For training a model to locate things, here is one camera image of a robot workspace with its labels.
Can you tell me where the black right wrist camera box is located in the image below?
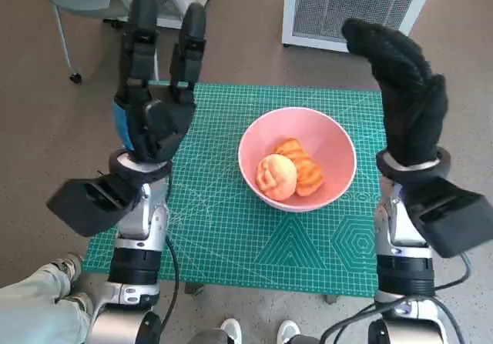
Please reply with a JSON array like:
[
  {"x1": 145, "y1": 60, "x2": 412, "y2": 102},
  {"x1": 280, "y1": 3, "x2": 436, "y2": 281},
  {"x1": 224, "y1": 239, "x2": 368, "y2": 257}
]
[{"x1": 400, "y1": 178, "x2": 493, "y2": 259}]

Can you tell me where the white cabinet with mesh front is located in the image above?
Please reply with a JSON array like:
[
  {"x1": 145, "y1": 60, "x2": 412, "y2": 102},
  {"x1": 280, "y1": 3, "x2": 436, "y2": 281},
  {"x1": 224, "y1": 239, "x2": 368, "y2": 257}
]
[{"x1": 282, "y1": 0, "x2": 451, "y2": 55}]

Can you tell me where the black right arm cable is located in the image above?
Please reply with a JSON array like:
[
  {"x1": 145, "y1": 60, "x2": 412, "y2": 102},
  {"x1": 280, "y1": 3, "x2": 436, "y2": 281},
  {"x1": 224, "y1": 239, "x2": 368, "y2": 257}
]
[{"x1": 321, "y1": 299, "x2": 459, "y2": 344}]

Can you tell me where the oblong striped toy bread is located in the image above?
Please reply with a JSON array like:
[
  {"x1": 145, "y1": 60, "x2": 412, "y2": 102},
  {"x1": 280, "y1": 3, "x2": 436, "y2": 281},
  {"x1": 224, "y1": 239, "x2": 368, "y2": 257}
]
[{"x1": 273, "y1": 138, "x2": 324, "y2": 198}]

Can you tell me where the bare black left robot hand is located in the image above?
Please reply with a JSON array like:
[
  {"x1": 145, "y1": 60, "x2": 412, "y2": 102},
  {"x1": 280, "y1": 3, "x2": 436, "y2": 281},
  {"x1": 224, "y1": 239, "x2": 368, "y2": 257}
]
[{"x1": 111, "y1": 0, "x2": 208, "y2": 164}]

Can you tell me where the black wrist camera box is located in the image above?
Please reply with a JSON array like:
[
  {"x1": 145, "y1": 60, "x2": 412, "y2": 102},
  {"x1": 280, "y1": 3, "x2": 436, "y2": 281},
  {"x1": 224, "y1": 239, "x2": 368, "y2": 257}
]
[
  {"x1": 400, "y1": 178, "x2": 493, "y2": 259},
  {"x1": 45, "y1": 174, "x2": 139, "y2": 238}
]

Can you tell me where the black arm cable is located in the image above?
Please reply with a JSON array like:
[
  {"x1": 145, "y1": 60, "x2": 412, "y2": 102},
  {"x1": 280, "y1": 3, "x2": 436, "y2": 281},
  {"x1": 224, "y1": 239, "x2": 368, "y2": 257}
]
[
  {"x1": 321, "y1": 299, "x2": 459, "y2": 344},
  {"x1": 159, "y1": 174, "x2": 182, "y2": 344}
]

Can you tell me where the black right camera cable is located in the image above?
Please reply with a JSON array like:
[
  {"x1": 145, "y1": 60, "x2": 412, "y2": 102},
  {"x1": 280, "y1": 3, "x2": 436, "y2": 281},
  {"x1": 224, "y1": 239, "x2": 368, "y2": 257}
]
[{"x1": 434, "y1": 253, "x2": 471, "y2": 289}]

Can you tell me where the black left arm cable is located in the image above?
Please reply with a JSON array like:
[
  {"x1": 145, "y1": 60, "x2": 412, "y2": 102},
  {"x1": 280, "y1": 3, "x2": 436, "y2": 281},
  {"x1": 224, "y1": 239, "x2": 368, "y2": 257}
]
[{"x1": 159, "y1": 174, "x2": 182, "y2": 344}]

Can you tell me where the pink bowl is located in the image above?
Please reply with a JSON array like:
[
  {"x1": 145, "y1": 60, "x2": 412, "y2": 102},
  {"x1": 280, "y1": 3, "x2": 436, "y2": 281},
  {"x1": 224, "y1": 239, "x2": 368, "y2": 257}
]
[{"x1": 237, "y1": 107, "x2": 357, "y2": 213}]

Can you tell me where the round toy bread bun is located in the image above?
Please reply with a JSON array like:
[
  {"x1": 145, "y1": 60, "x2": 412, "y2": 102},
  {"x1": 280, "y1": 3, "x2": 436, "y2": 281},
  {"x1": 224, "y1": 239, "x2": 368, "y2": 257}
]
[{"x1": 257, "y1": 153, "x2": 298, "y2": 202}]

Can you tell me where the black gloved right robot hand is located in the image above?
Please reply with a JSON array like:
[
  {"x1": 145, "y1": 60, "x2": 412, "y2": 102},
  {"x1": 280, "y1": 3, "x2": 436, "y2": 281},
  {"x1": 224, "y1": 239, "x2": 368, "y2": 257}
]
[{"x1": 341, "y1": 17, "x2": 450, "y2": 168}]

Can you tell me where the green cutting mat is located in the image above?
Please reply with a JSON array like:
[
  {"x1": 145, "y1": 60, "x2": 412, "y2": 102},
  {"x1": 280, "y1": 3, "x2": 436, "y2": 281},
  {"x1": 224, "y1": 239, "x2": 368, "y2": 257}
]
[{"x1": 85, "y1": 81, "x2": 386, "y2": 298}]

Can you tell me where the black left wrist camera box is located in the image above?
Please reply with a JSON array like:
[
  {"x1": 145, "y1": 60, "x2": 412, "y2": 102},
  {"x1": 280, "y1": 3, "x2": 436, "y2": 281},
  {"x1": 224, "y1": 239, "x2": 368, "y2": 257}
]
[{"x1": 45, "y1": 174, "x2": 139, "y2": 238}]

